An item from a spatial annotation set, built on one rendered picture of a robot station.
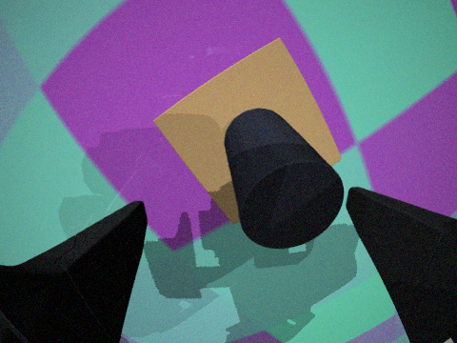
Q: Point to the dark navy cylinder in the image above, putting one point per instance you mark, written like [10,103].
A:
[286,193]

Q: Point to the tan square block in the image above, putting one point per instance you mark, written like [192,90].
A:
[268,78]

